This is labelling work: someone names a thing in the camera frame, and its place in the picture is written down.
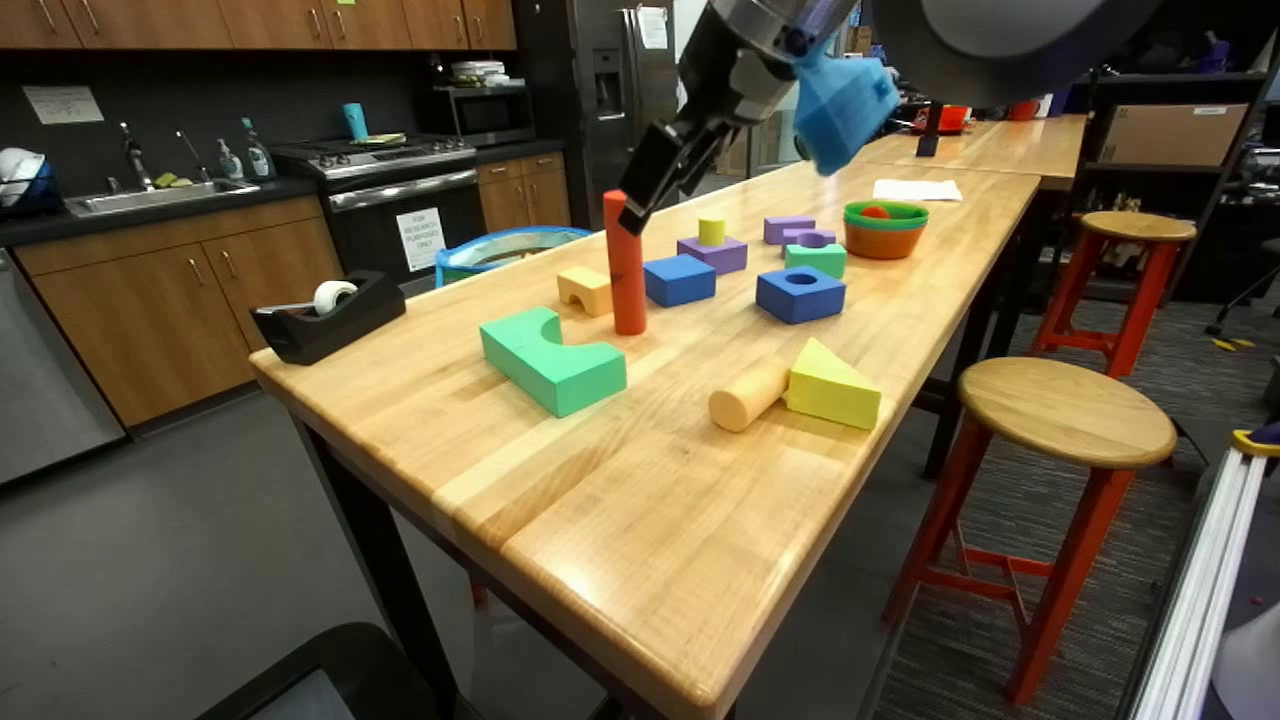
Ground far wooden red-legged stool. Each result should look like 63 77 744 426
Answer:
1031 208 1197 379

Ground black oven range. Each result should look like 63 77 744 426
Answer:
272 138 485 284

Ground black refrigerator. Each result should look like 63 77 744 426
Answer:
511 0 677 228

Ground microwave oven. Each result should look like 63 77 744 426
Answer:
420 84 536 142

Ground light orange foam cylinder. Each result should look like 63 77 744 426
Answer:
710 364 790 431

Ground purple foam arch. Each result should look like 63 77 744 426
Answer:
783 228 836 248

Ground small green foam arch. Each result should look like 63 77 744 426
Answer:
783 242 850 280

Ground yellow-orange small foam arch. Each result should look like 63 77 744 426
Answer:
557 269 612 317

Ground stainless dishwasher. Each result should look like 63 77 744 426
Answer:
0 248 125 482

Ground purple foam square block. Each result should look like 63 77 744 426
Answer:
677 240 747 274

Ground tall red-orange foam cylinder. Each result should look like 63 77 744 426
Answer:
603 186 650 336

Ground near wooden red-legged stool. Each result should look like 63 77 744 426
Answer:
883 356 1176 705

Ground large green foam arch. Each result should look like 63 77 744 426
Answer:
482 309 629 415

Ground kitchen sink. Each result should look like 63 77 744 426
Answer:
63 181 266 221

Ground dark robot gripper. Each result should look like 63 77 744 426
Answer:
620 7 795 231

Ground small yellow foam cylinder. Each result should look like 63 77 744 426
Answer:
696 217 727 248

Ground wooden red-legged stool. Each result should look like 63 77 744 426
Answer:
883 356 1176 705
1031 208 1197 379

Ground yellow-green foam wedge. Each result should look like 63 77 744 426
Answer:
783 339 880 431

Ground blue solid foam block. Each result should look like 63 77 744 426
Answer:
646 255 716 309

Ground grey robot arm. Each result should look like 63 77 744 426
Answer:
616 0 1164 231

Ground purple foam rectangular block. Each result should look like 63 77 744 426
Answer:
764 217 818 242

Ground black tape dispenser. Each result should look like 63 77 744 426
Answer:
251 270 406 364

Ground blue round basket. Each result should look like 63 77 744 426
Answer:
432 223 584 288

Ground orange and green bowls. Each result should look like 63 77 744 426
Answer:
844 200 929 261

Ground wooden base cabinet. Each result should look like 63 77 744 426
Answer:
15 197 341 426

